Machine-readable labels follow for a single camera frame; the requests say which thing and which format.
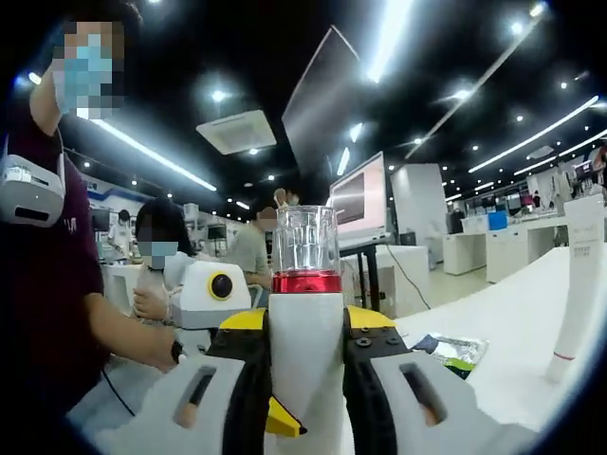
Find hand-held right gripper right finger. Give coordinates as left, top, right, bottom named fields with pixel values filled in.
left=343, top=305, right=537, bottom=455

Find ceiling air vent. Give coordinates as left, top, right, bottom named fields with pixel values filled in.
left=195, top=109, right=278, bottom=155

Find green black snack packet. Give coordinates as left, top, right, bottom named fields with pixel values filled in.
left=410, top=333, right=489, bottom=380

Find white skincare bottle red ring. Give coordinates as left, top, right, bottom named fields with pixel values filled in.
left=265, top=204, right=355, bottom=455

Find black standing desk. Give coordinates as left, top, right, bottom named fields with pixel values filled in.
left=339, top=231, right=409, bottom=314

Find person's left hand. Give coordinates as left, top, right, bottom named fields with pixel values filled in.
left=156, top=331, right=187, bottom=374

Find white chest device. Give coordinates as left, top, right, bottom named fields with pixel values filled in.
left=0, top=154, right=65, bottom=228

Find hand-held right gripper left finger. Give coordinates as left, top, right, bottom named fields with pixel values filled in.
left=118, top=307, right=274, bottom=455

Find white skincare tube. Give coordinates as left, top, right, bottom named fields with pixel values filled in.
left=543, top=196, right=607, bottom=385

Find person's grey trousers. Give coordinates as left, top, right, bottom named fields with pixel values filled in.
left=65, top=364, right=165, bottom=428

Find person in dark shirt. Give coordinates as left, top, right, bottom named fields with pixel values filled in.
left=0, top=118, right=105, bottom=413

